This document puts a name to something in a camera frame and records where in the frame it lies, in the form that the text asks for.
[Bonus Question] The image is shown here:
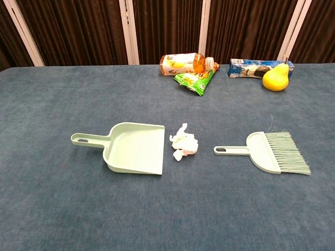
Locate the white tissue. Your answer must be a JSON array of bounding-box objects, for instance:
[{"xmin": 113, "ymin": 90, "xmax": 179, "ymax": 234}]
[{"xmin": 169, "ymin": 122, "xmax": 199, "ymax": 162}]

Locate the mint green plastic dustpan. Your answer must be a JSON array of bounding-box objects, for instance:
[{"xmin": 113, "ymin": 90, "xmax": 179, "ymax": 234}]
[{"xmin": 70, "ymin": 122, "xmax": 166, "ymax": 176}]

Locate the mint green hand broom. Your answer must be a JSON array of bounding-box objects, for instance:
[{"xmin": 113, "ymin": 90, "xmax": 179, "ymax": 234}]
[{"xmin": 213, "ymin": 115, "xmax": 311, "ymax": 176}]

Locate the green snack bag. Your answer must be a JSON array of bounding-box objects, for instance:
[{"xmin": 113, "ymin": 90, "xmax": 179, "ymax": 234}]
[{"xmin": 173, "ymin": 62, "xmax": 220, "ymax": 97}]

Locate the blue cookie package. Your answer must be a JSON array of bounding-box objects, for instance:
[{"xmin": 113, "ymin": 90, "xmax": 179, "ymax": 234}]
[{"xmin": 227, "ymin": 59, "xmax": 296, "ymax": 79}]

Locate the yellow pear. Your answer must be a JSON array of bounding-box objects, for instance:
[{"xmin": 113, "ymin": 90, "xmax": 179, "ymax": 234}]
[{"xmin": 262, "ymin": 56, "xmax": 290, "ymax": 92}]

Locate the blue table cloth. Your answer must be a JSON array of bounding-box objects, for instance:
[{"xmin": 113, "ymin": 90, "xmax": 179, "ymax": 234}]
[{"xmin": 0, "ymin": 62, "xmax": 335, "ymax": 251}]

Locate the white partition frame post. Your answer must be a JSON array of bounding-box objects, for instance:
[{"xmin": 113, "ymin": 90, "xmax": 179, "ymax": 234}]
[
  {"xmin": 119, "ymin": 0, "xmax": 140, "ymax": 65},
  {"xmin": 276, "ymin": 0, "xmax": 312, "ymax": 62},
  {"xmin": 3, "ymin": 0, "xmax": 45, "ymax": 67},
  {"xmin": 198, "ymin": 0, "xmax": 211, "ymax": 57}
]

